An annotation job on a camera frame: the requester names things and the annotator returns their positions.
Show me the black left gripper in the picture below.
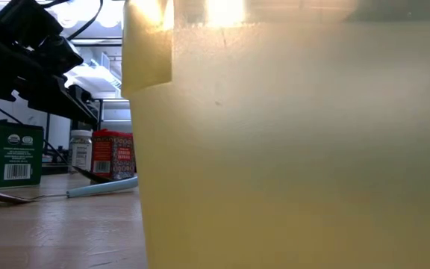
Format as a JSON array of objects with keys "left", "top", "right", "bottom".
[{"left": 0, "top": 18, "right": 99, "bottom": 126}]

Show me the white-lid glass spice jar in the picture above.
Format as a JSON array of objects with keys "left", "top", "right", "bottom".
[{"left": 68, "top": 129, "right": 94, "bottom": 174}]

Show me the red-lid paprika tin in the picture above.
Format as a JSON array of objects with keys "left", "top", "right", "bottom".
[{"left": 90, "top": 129, "right": 137, "bottom": 180}]

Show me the green black pepper tin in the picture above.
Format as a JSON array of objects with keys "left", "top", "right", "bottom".
[{"left": 0, "top": 119, "right": 45, "bottom": 189}]

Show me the black pole stand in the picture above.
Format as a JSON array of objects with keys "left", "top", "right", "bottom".
[{"left": 44, "top": 111, "right": 52, "bottom": 150}]

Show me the yellow plastic bin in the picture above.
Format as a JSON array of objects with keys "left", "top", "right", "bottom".
[{"left": 120, "top": 0, "right": 430, "bottom": 269}]

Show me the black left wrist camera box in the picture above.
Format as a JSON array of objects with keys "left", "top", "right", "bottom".
[{"left": 37, "top": 34, "right": 85, "bottom": 75}]

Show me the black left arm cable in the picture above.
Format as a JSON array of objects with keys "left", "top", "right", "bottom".
[{"left": 0, "top": 92, "right": 70, "bottom": 166}]

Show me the light-blue-handled silver utensil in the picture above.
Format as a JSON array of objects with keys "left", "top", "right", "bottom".
[{"left": 0, "top": 174, "right": 140, "bottom": 205}]

